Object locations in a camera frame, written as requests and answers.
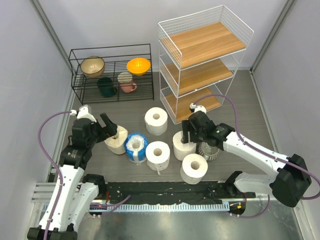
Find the pink mug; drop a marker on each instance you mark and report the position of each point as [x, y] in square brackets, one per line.
[128, 87]

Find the black wire dish rack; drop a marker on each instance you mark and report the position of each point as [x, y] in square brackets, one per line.
[116, 59]

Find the dark green mug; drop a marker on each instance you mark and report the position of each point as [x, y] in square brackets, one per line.
[106, 87]

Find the white cable duct strip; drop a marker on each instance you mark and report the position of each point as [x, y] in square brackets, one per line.
[183, 207]

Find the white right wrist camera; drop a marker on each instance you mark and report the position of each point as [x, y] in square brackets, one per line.
[197, 108]

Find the blue wrapped paper towel roll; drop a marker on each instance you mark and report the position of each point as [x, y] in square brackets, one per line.
[135, 147]

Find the dotted white paper towel roll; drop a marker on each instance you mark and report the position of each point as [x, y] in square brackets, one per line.
[193, 168]

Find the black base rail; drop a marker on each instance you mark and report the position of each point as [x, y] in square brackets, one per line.
[175, 192]

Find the orange bowl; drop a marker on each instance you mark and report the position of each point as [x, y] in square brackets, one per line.
[138, 66]

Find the cream squashed paper towel roll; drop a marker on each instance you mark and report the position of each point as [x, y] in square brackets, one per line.
[116, 144]

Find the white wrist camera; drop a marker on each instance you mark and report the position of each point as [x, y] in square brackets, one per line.
[197, 108]
[84, 112]

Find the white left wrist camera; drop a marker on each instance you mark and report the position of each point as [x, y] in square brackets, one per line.
[84, 112]

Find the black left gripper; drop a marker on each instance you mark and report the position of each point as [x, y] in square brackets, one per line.
[110, 130]

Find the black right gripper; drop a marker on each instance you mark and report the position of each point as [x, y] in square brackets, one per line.
[187, 125]

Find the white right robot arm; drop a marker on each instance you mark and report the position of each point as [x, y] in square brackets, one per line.
[284, 177]

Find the grey ribbed mug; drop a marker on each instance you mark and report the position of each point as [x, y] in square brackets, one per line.
[209, 153]

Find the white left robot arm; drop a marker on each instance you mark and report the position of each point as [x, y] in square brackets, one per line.
[73, 191]

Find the white wire wooden shelf unit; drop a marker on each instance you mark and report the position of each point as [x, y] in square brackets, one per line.
[197, 52]

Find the cream round lid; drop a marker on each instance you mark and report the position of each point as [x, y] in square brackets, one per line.
[124, 77]

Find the beige ceramic bowl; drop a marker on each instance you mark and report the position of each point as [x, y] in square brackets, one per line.
[93, 66]

